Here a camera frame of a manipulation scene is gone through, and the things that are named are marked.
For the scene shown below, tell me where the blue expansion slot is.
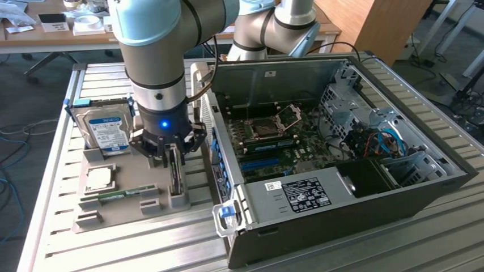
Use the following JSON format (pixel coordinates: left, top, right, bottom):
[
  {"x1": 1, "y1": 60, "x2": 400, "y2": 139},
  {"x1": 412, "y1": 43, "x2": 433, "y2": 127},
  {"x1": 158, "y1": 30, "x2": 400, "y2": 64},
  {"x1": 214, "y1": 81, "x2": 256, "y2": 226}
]
[{"x1": 240, "y1": 158, "x2": 281, "y2": 171}]

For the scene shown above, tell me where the shiny metal disk bay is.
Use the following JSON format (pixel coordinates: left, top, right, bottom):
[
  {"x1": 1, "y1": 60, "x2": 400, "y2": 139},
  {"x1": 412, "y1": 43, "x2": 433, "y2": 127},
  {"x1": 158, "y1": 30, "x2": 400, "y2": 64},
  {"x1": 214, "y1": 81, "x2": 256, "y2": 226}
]
[{"x1": 368, "y1": 107, "x2": 465, "y2": 189}]

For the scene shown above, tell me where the blue floor cable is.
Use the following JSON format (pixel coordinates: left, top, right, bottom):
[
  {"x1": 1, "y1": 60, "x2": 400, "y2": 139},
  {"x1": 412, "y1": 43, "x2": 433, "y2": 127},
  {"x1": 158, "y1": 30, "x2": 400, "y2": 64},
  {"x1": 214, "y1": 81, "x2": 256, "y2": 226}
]
[{"x1": 0, "y1": 135, "x2": 30, "y2": 245}]

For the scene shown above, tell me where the white tape roll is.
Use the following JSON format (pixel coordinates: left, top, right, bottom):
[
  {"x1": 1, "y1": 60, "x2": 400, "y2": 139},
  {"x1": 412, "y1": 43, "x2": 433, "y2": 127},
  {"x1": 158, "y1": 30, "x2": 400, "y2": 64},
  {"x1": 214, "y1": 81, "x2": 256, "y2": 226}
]
[{"x1": 74, "y1": 15, "x2": 102, "y2": 29}]

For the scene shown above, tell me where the flat white box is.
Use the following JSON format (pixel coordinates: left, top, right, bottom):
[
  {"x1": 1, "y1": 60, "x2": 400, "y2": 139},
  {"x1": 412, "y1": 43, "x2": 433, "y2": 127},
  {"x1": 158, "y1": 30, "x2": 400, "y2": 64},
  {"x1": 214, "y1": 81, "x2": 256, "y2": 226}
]
[{"x1": 72, "y1": 24, "x2": 106, "y2": 37}]

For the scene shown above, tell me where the clear plastic bag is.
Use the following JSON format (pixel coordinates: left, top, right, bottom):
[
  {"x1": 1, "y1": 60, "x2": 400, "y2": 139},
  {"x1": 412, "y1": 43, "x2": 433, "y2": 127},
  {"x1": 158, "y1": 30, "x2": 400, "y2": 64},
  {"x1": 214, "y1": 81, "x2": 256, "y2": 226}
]
[{"x1": 0, "y1": 2, "x2": 37, "y2": 26}]

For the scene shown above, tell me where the silver CPU chip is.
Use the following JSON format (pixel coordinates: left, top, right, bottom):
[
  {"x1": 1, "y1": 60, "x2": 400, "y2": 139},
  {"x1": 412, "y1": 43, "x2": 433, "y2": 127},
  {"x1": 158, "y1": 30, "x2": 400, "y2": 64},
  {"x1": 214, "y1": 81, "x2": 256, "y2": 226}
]
[{"x1": 85, "y1": 167, "x2": 114, "y2": 194}]

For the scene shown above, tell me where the metal socket cover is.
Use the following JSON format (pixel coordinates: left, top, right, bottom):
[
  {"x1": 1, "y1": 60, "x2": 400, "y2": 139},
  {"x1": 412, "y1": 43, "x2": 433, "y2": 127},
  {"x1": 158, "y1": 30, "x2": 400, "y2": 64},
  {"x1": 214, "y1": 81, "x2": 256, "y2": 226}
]
[{"x1": 274, "y1": 104, "x2": 302, "y2": 127}]

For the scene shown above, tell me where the green motherboard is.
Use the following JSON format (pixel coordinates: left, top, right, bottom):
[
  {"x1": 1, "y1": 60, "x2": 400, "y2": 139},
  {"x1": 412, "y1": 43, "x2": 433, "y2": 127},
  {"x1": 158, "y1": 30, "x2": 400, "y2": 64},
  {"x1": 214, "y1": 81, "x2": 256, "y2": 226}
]
[{"x1": 222, "y1": 104, "x2": 341, "y2": 184}]

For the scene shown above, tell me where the green RAM stick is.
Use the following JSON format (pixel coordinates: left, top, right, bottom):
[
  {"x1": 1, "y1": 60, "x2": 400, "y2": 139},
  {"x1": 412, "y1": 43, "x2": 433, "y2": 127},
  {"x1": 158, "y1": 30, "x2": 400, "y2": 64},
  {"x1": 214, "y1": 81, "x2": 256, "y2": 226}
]
[{"x1": 80, "y1": 184, "x2": 157, "y2": 202}]

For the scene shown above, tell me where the grey parts rack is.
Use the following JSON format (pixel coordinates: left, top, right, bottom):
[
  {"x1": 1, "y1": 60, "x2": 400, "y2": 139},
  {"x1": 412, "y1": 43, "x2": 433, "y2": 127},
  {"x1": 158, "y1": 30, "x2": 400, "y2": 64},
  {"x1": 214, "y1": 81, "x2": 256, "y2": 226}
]
[{"x1": 70, "y1": 118, "x2": 193, "y2": 235}]

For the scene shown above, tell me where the white box black top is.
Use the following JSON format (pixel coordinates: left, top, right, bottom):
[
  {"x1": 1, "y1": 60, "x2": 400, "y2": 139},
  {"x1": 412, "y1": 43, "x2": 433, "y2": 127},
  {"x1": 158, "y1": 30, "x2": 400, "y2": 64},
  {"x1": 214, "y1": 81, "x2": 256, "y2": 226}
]
[{"x1": 37, "y1": 13, "x2": 70, "y2": 33}]

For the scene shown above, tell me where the wooden desk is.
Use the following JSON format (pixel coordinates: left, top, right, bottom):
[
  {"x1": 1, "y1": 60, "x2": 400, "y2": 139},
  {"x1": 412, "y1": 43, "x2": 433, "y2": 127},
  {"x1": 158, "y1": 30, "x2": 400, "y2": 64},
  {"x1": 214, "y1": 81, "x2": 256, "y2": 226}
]
[{"x1": 0, "y1": 0, "x2": 341, "y2": 54}]

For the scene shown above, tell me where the black camera cable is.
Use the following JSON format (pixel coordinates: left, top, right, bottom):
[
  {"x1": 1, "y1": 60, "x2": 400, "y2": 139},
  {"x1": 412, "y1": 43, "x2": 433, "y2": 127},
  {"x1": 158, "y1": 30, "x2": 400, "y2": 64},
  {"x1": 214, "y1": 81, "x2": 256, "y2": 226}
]
[{"x1": 188, "y1": 33, "x2": 221, "y2": 103}]

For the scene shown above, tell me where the wooden cabinet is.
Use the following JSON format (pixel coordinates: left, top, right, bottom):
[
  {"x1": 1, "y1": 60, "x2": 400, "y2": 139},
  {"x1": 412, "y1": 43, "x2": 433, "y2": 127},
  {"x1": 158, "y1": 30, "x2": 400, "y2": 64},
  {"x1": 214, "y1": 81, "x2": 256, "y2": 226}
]
[{"x1": 313, "y1": 0, "x2": 434, "y2": 67}]

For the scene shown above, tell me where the blue card retention clip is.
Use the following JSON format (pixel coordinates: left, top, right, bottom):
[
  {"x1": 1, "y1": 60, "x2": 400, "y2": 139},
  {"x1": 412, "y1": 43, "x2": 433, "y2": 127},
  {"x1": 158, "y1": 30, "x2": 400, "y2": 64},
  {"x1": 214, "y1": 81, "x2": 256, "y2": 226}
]
[{"x1": 209, "y1": 126, "x2": 232, "y2": 201}]

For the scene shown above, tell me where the green graphics card black shroud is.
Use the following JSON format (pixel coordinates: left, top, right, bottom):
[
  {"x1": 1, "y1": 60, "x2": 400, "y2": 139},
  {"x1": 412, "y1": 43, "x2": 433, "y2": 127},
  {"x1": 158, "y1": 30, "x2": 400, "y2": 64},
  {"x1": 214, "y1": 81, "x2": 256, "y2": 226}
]
[{"x1": 168, "y1": 144, "x2": 182, "y2": 197}]

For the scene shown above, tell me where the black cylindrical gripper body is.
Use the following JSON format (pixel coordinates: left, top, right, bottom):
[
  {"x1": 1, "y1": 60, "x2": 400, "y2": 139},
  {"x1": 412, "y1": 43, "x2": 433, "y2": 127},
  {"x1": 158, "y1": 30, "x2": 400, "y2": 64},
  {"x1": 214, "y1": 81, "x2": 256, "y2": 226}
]
[{"x1": 136, "y1": 104, "x2": 194, "y2": 144}]

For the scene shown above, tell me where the CPU socket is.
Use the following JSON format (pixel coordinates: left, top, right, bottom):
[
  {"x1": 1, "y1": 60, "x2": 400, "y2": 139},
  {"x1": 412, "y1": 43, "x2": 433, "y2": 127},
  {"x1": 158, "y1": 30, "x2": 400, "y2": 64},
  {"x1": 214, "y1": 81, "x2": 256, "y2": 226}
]
[{"x1": 245, "y1": 117, "x2": 282, "y2": 139}]

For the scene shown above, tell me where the grey power supply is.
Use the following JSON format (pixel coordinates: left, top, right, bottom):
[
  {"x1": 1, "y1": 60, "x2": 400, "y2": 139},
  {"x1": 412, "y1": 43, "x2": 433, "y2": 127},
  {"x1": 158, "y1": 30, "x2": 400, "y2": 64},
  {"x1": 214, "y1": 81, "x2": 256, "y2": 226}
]
[{"x1": 241, "y1": 166, "x2": 358, "y2": 223}]

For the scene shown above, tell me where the perforated metal drive cage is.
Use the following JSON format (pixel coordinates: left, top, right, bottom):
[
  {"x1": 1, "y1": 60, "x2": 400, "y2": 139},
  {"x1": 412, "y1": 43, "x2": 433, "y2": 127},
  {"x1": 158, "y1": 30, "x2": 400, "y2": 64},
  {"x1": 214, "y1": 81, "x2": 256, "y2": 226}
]
[{"x1": 317, "y1": 82, "x2": 378, "y2": 142}]

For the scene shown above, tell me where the blue data wire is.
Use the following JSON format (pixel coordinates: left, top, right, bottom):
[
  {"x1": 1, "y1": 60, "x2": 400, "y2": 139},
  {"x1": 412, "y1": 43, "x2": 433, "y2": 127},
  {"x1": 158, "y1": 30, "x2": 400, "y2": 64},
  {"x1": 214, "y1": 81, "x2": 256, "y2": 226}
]
[{"x1": 377, "y1": 129, "x2": 409, "y2": 158}]

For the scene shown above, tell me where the silver chipset heatsink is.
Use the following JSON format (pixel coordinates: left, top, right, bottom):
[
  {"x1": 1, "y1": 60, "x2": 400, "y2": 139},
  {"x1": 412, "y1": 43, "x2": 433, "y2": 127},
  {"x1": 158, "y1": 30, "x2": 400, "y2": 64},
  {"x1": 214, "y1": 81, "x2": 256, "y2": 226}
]
[{"x1": 296, "y1": 161, "x2": 322, "y2": 175}]

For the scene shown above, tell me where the hard disk with blue caddy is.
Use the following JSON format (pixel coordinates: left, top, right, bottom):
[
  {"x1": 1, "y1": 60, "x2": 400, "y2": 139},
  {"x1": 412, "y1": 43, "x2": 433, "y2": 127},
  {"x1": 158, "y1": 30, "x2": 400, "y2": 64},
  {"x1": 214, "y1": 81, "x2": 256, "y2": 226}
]
[{"x1": 64, "y1": 96, "x2": 137, "y2": 157}]

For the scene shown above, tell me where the open black PC case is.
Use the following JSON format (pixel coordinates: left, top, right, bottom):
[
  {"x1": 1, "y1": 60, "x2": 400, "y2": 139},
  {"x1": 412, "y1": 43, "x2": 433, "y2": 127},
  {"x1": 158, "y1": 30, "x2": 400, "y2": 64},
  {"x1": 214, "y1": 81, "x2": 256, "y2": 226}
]
[{"x1": 189, "y1": 55, "x2": 480, "y2": 270}]

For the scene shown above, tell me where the white desk frame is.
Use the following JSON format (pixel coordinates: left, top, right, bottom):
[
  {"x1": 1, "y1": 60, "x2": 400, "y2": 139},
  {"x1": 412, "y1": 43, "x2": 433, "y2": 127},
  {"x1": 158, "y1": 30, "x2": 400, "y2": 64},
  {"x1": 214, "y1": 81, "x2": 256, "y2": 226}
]
[{"x1": 414, "y1": 0, "x2": 484, "y2": 78}]

